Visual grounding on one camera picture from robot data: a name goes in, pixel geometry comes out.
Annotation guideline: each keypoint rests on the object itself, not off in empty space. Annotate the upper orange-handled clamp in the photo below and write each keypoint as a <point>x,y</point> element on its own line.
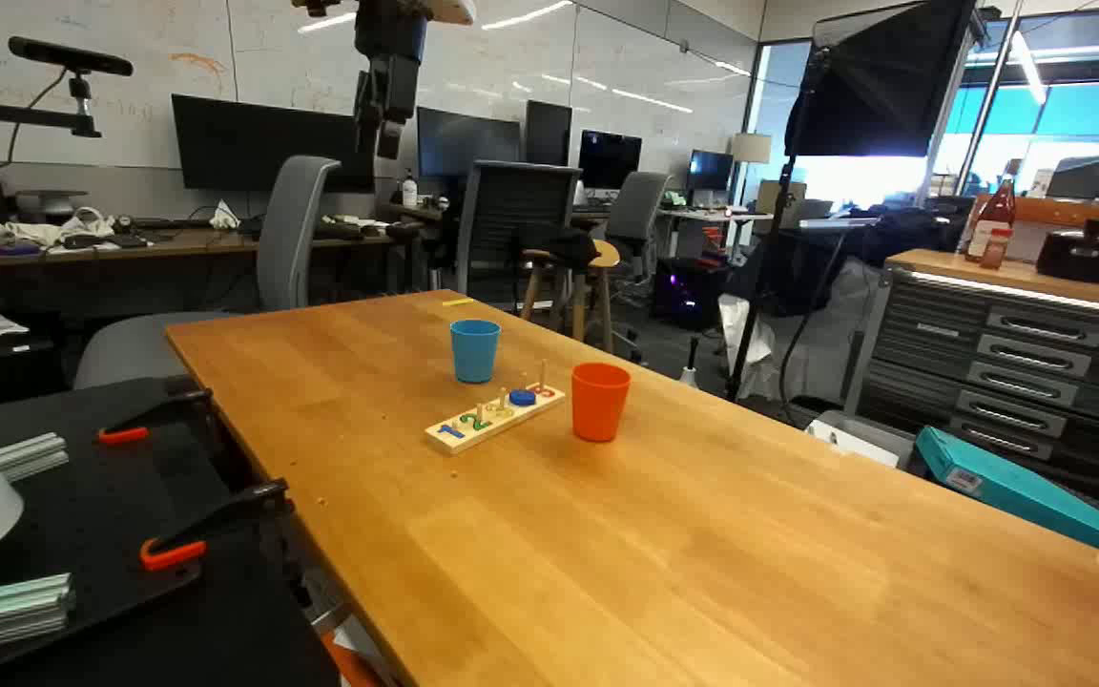
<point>139,425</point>

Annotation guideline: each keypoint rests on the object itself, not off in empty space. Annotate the teal flat case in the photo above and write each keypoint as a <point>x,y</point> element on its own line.
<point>1009,486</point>

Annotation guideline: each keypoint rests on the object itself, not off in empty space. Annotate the orange-handled clamp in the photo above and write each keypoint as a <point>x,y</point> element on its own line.
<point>139,425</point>
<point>241,513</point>

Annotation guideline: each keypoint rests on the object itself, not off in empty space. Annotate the wooden stool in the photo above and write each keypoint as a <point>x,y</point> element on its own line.
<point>582,282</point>

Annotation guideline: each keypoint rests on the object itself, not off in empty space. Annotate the orange plastic cup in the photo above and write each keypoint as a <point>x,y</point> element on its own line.
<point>596,397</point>

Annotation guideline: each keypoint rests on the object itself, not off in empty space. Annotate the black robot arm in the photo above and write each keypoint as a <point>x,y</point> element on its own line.
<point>392,39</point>

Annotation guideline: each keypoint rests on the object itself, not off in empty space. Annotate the black camera on stand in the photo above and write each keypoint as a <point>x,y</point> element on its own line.
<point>78,65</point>

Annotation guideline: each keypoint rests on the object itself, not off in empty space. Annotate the grey office chair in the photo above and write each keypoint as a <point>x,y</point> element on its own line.
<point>139,345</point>

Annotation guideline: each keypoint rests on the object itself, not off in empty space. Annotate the blue plastic cup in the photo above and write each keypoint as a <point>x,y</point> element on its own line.
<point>476,350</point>

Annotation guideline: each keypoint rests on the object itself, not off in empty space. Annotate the lower orange-handled clamp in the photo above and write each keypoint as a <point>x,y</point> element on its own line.
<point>241,513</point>

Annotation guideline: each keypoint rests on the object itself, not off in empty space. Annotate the black softbox light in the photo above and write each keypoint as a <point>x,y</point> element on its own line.
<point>881,79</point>

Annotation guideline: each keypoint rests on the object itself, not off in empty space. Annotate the grey drawer cabinet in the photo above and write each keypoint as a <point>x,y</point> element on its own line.
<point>1002,356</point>

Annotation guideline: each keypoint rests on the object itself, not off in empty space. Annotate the black computer monitor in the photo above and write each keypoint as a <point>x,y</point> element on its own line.
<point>241,146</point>

